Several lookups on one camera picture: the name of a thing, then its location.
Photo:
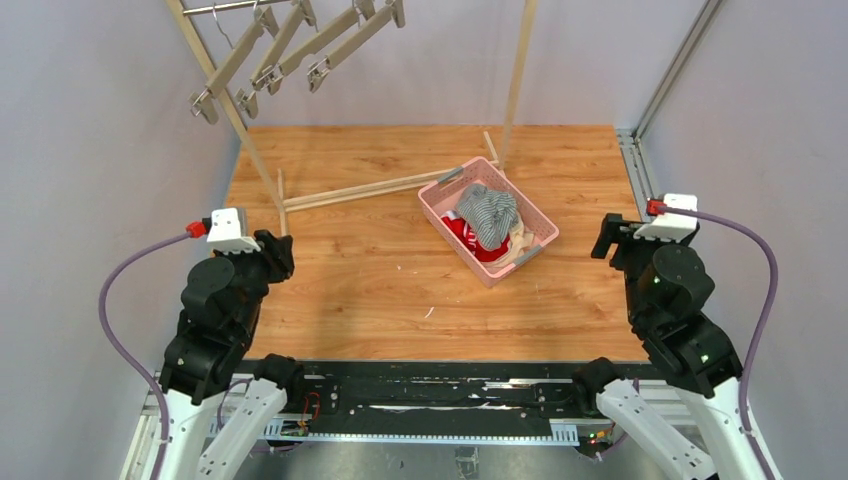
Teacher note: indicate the wooden clip hanger red underwear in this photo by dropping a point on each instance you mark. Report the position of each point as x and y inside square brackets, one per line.
[325, 35]

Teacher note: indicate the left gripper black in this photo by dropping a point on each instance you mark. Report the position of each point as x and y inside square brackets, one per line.
[277, 253]

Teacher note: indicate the grey striped underwear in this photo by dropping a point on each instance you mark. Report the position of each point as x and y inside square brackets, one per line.
[490, 213]

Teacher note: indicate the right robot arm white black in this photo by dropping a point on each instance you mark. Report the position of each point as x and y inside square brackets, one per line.
[666, 287]

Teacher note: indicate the empty wooden clip hanger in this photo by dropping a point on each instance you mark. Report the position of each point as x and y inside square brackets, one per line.
[215, 89]

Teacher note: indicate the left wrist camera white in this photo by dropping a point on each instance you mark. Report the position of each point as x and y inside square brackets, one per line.
[228, 232]

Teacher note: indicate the wooden clip hanger cream underwear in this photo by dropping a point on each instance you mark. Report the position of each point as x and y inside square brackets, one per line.
[266, 76]

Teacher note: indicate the wooden clip hanger striped underwear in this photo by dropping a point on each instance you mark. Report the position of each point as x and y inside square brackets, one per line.
[391, 11]

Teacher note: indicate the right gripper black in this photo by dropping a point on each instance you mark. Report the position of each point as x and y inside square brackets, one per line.
[613, 237]

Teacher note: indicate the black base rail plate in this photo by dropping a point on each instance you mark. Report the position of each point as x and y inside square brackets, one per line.
[532, 403]

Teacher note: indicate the pink plastic basket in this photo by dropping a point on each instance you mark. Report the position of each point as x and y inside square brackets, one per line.
[443, 193]

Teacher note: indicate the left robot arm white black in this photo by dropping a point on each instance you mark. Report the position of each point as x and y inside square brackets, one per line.
[221, 305]

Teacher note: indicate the wooden clothes rack frame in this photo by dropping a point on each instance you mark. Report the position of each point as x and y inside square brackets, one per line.
[228, 108]

